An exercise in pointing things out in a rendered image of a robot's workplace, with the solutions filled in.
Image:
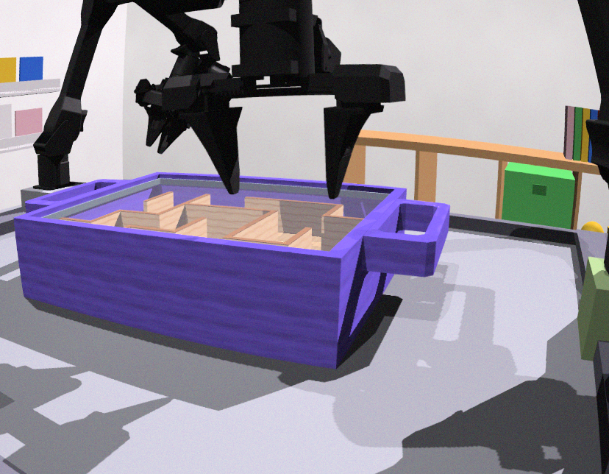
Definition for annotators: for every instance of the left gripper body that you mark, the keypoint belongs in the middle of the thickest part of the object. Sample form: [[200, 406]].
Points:
[[155, 99]]

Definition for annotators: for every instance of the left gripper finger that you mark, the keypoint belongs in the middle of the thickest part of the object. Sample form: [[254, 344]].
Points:
[[158, 119], [169, 135]]

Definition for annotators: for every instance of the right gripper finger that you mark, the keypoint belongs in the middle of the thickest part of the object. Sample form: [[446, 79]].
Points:
[[217, 131], [340, 139]]

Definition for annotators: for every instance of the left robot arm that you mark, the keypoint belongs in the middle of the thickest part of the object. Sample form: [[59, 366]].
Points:
[[66, 118]]

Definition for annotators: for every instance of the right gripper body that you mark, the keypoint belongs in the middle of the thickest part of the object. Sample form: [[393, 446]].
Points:
[[276, 37]]

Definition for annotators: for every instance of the purple wooden maze board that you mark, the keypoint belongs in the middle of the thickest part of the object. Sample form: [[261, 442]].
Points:
[[277, 270]]

